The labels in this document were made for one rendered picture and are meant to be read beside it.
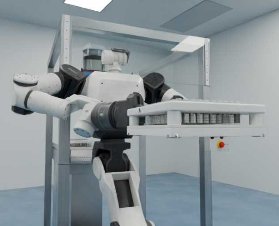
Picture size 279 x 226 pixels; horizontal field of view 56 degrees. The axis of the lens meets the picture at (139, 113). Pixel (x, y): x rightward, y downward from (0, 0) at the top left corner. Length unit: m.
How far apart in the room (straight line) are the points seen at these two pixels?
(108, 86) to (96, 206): 0.92
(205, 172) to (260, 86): 3.08
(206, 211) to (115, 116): 1.33
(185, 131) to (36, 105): 0.55
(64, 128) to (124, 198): 0.57
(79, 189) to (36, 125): 3.35
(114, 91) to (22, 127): 3.91
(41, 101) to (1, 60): 4.19
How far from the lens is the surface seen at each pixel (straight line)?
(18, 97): 0.95
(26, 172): 5.04
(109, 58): 1.24
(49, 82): 1.08
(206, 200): 1.94
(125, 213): 1.07
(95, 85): 1.15
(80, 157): 1.62
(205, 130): 0.54
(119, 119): 0.76
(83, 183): 1.76
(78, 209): 1.80
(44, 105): 0.91
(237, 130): 0.59
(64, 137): 1.51
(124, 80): 1.18
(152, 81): 1.29
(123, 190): 1.16
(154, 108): 0.56
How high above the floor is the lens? 0.98
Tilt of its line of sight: 4 degrees up
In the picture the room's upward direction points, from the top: straight up
